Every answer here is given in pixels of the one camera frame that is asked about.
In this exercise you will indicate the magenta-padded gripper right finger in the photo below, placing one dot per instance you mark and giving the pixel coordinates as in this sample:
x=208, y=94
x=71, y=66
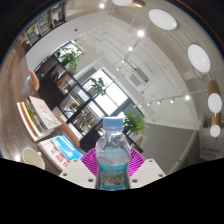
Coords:
x=147, y=170

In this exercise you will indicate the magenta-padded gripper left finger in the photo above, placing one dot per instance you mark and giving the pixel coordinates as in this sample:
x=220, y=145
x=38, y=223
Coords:
x=76, y=173

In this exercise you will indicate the clear blue-capped water bottle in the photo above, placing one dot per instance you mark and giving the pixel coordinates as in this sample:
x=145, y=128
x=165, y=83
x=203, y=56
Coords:
x=112, y=156

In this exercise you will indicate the blue-covered book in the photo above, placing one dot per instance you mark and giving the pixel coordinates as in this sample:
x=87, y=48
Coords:
x=65, y=148

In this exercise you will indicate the cream ceramic cup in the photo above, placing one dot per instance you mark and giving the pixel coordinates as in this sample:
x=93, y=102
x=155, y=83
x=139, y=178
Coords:
x=32, y=159

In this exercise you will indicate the large potted green plant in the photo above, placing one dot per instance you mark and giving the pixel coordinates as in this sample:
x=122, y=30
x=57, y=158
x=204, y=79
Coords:
x=135, y=123

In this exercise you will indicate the stack of books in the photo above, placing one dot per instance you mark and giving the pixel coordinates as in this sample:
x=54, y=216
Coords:
x=40, y=115

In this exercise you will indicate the dark open shelf unit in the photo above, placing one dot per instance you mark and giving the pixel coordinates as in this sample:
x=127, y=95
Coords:
x=50, y=90

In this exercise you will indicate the small potted green plant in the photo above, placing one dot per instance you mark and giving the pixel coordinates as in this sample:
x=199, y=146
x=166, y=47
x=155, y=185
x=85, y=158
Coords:
x=99, y=86

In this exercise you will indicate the ceiling air conditioner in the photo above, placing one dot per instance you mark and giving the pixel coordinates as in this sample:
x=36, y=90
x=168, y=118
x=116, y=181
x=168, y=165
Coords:
x=137, y=79

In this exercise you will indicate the bushy potted green plant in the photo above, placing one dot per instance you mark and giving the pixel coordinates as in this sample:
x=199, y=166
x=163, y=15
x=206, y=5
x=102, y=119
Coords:
x=70, y=58

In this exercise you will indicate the ceiling lights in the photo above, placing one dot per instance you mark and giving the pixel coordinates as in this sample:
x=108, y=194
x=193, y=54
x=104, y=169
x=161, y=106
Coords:
x=199, y=58

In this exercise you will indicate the wall bookshelf with books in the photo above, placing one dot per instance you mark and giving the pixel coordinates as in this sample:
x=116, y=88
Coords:
x=43, y=23

